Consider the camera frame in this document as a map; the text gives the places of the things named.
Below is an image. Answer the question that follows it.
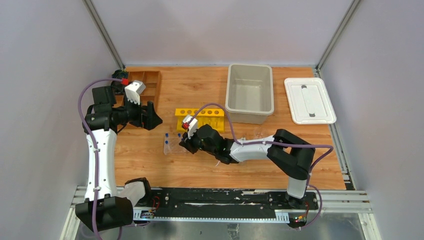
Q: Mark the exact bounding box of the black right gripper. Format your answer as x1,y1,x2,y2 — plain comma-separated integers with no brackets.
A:
180,126,217,155

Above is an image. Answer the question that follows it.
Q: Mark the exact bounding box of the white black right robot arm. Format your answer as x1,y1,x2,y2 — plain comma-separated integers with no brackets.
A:
179,124,316,209

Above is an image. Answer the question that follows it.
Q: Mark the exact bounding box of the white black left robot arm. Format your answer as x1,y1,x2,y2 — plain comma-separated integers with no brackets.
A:
75,82,163,233

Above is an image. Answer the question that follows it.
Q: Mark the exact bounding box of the yellow test tube rack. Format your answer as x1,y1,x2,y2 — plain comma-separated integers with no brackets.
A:
174,108,225,133

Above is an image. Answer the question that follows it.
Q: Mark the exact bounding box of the clear plastic well plate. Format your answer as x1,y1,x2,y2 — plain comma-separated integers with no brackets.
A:
167,135,189,155

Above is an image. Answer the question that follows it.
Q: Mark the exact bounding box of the wooden compartment organizer tray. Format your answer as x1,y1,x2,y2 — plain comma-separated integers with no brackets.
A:
110,70,160,133

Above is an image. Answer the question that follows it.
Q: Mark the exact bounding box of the small clear glass beaker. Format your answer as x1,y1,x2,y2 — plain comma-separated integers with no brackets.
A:
253,129,265,139

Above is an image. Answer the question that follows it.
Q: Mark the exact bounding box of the translucent grey plastic bin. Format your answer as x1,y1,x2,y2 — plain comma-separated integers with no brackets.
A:
225,63,275,125

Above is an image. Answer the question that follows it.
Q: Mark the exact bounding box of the white plastic bin lid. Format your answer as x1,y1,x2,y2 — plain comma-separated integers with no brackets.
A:
284,77,337,125

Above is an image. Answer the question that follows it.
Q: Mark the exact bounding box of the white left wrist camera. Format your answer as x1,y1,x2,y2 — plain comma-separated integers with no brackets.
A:
121,78,146,105

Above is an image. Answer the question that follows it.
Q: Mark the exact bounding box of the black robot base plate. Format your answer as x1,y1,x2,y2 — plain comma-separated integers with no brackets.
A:
133,187,320,223

